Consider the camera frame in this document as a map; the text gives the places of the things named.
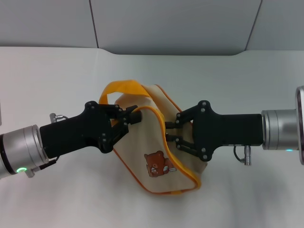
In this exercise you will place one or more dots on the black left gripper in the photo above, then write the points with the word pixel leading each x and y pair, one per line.
pixel 71 135

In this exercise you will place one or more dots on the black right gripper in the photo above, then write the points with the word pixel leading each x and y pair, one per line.
pixel 232 130

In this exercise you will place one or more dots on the beige food bag orange trim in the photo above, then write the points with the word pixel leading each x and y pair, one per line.
pixel 152 147

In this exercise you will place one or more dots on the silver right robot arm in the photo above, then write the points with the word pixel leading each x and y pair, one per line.
pixel 282 128

